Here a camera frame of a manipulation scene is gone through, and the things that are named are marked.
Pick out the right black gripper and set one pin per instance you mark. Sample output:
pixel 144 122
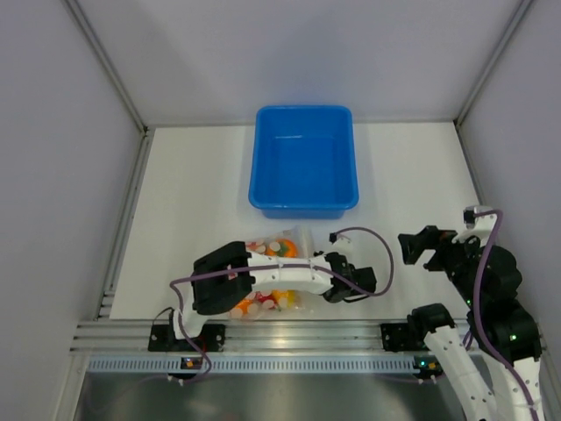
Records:
pixel 431 237

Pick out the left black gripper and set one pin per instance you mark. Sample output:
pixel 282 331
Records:
pixel 317 253

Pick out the clear zip top bag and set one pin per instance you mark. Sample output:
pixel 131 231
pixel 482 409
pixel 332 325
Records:
pixel 259 303

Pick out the orange fake fruit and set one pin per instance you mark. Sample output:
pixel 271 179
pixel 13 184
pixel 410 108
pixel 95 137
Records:
pixel 282 248

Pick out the yellow fake fruit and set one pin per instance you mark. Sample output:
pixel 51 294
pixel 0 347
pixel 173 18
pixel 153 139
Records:
pixel 285 299

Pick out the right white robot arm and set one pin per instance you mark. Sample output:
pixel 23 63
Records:
pixel 487 278

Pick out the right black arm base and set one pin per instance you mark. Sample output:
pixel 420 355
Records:
pixel 401 337

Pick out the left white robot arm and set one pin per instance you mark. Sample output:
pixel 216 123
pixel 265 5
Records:
pixel 227 276

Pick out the blue plastic bin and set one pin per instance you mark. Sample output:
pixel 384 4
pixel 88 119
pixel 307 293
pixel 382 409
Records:
pixel 303 162

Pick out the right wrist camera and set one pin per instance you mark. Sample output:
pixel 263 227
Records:
pixel 477 219

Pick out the slotted cable duct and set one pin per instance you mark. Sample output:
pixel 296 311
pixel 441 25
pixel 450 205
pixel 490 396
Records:
pixel 245 364

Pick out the aluminium rail frame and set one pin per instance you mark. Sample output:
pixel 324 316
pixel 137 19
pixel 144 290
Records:
pixel 261 336

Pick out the right aluminium corner post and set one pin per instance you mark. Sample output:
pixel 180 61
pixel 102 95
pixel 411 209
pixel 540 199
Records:
pixel 500 46

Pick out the aluminium corner post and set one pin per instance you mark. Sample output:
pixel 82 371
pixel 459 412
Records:
pixel 87 30
pixel 500 46

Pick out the left aluminium corner post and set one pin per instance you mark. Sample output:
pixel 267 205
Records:
pixel 87 30

